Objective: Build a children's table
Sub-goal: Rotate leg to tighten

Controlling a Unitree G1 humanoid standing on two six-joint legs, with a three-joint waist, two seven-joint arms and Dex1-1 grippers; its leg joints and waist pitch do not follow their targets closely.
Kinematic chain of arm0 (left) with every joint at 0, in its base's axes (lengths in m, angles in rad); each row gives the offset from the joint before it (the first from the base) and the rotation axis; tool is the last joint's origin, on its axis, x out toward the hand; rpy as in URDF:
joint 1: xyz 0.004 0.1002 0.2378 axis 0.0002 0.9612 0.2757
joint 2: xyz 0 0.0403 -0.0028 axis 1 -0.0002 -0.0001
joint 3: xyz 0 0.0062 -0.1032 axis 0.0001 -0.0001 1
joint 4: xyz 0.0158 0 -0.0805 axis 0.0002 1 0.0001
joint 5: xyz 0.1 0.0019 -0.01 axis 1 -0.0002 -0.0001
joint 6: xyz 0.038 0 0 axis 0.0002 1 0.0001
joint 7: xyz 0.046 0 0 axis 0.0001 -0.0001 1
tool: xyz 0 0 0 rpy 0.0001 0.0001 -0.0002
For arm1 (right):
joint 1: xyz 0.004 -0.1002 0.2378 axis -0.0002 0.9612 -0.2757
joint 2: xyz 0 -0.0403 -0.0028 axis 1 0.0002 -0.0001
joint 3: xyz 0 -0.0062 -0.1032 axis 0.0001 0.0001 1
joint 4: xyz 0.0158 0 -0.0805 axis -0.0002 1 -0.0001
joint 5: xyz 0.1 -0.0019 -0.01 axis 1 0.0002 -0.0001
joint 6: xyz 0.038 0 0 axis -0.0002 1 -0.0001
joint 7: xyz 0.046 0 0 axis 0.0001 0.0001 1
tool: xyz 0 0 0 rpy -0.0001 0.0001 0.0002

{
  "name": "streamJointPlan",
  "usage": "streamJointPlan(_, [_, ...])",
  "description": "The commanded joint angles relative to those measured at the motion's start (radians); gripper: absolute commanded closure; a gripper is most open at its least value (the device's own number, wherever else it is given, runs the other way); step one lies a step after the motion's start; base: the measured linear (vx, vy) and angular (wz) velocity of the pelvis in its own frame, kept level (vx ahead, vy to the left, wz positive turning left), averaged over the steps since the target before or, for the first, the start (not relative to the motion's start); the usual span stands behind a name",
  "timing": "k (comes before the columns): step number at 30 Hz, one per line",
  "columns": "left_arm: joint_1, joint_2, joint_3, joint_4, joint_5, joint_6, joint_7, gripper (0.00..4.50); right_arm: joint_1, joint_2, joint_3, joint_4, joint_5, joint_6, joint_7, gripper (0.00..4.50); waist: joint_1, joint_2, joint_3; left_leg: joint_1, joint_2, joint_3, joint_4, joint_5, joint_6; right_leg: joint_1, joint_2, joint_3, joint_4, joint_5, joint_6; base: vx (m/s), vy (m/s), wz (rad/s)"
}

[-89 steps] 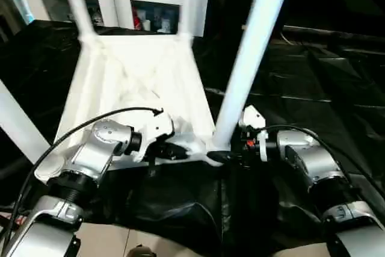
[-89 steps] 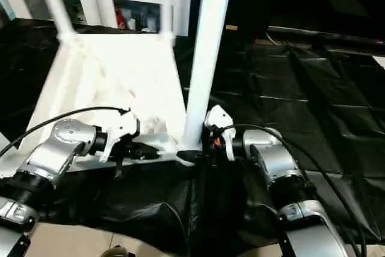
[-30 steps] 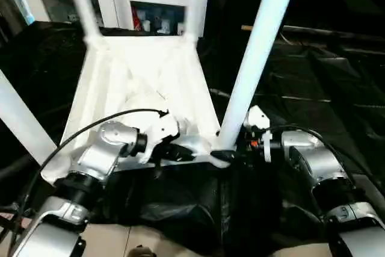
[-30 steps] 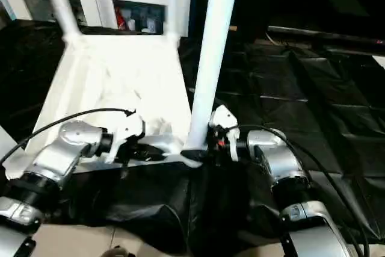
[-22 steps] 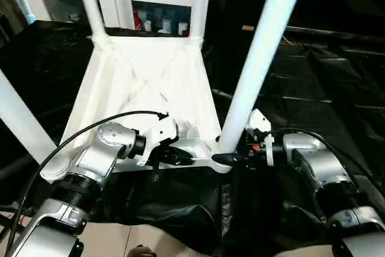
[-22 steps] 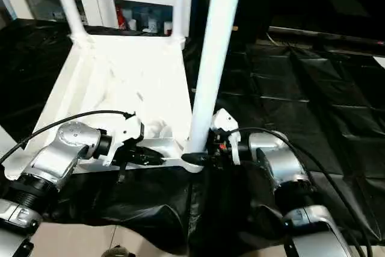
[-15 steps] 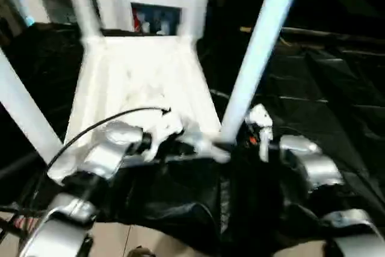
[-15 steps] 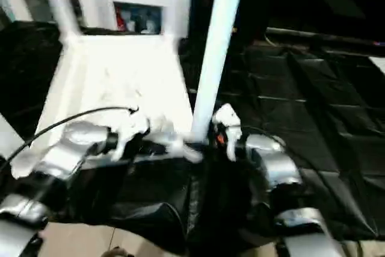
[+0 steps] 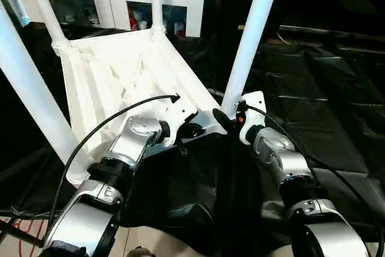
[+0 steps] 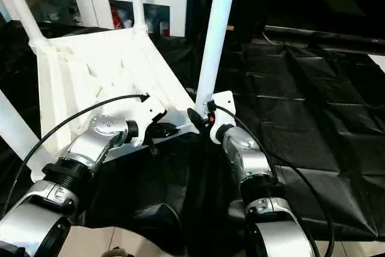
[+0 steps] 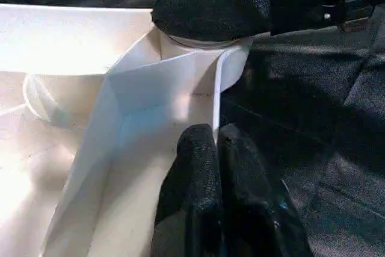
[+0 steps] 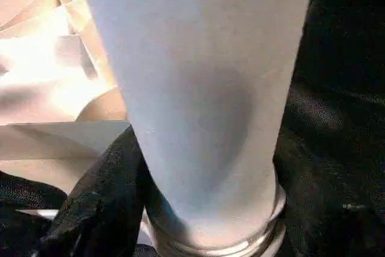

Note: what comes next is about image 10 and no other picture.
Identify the white plastic table leg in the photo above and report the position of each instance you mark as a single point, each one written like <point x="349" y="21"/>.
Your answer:
<point x="15" y="130"/>
<point x="137" y="4"/>
<point x="24" y="13"/>
<point x="215" y="43"/>

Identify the white plastic table top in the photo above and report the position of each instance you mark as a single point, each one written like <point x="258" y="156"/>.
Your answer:
<point x="90" y="64"/>

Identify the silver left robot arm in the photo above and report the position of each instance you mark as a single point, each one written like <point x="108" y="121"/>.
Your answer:
<point x="96" y="142"/>

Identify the black plastic mat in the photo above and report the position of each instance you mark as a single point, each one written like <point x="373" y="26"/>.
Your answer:
<point x="300" y="103"/>

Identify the small tan label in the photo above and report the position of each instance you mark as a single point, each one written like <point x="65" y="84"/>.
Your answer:
<point x="230" y="28"/>

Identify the red packet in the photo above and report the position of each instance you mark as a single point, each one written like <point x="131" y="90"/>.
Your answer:
<point x="115" y="19"/>

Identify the dark grey robot foot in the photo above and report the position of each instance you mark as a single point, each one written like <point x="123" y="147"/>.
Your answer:
<point x="117" y="251"/>

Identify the long black bar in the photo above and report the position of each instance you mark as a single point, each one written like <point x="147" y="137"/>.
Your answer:
<point x="325" y="35"/>

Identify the white flat board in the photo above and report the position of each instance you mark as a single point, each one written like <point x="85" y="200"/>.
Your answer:
<point x="378" y="63"/>

